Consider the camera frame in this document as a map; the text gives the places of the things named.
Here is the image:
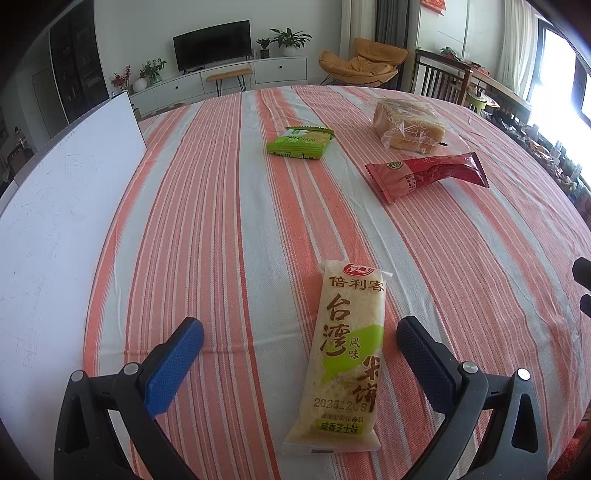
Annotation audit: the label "rice cracker pack beige green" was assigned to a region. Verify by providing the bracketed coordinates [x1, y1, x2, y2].
[283, 260, 390, 455]

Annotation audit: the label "red snack packet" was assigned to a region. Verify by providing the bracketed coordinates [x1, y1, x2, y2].
[366, 152, 489, 203]

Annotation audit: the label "bagged sliced bread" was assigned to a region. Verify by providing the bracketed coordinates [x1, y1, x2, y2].
[373, 98, 447, 154]

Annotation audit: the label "green snack packet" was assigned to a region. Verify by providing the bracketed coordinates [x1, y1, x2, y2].
[266, 126, 335, 160]

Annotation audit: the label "white curtain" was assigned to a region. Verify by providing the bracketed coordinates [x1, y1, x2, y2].
[497, 0, 539, 99]

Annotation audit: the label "white cardboard box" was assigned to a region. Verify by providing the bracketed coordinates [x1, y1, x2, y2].
[1, 94, 146, 476]

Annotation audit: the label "dark wooden chair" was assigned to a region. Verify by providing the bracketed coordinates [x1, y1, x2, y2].
[411, 48, 474, 105]

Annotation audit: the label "striped orange white tablecloth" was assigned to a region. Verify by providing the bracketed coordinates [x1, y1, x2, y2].
[83, 86, 590, 479]

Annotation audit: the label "orange lounge chair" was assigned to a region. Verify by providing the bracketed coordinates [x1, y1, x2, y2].
[318, 38, 409, 87]

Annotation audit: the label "red flower arrangement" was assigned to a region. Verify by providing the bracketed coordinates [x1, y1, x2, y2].
[110, 65, 131, 92]

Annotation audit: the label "potted green plant right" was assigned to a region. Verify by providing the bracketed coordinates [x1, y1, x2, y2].
[271, 28, 312, 56]

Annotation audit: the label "white TV cabinet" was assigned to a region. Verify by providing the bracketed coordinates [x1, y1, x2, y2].
[130, 56, 308, 118]

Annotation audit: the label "green plant white vase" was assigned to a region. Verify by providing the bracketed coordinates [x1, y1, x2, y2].
[132, 58, 166, 93]

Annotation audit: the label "small potted plant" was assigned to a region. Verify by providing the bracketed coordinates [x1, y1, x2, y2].
[256, 38, 271, 59]

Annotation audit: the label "wooden stool hairpin legs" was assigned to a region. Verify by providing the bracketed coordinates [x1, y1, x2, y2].
[205, 67, 253, 96]

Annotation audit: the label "dark glass cabinet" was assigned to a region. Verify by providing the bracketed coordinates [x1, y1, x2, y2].
[49, 0, 109, 123]

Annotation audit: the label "black television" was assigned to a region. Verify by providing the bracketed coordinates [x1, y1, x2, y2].
[172, 20, 252, 72]

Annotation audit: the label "red wall decoration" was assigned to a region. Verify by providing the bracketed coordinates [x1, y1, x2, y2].
[420, 0, 446, 15]

